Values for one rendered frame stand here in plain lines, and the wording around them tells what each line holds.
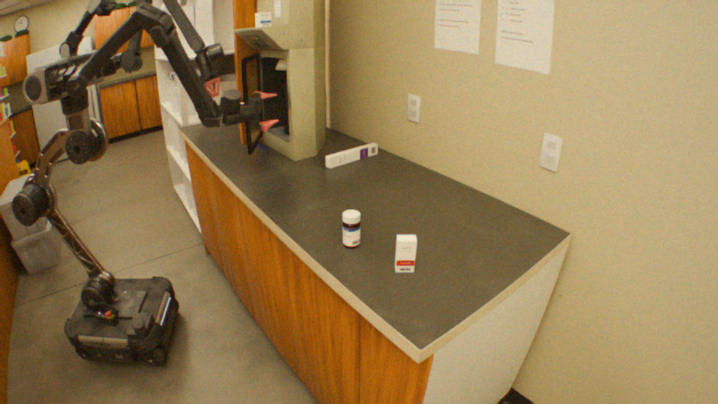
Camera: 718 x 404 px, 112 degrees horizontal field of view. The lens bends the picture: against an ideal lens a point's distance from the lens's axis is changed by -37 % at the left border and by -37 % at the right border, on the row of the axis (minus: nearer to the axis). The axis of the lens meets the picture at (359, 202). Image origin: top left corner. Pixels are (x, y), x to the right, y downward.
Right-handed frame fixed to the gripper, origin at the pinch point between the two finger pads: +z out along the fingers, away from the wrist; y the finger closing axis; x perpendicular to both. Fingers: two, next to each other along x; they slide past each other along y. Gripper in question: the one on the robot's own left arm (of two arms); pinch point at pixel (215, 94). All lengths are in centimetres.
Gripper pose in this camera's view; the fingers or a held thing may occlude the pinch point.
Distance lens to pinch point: 171.6
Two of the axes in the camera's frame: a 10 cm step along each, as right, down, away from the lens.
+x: -7.2, 4.8, -5.1
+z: 3.1, 8.7, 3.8
